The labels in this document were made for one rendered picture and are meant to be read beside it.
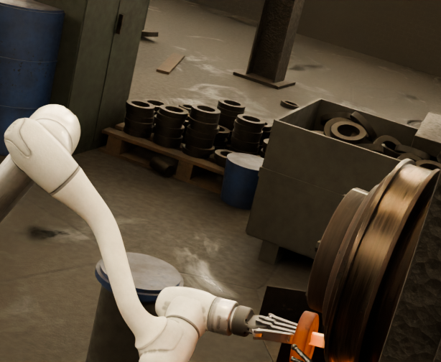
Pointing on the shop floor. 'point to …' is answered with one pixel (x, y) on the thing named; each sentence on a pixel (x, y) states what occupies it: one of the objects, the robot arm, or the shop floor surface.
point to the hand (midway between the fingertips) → (312, 337)
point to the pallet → (188, 136)
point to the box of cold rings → (322, 172)
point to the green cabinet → (96, 63)
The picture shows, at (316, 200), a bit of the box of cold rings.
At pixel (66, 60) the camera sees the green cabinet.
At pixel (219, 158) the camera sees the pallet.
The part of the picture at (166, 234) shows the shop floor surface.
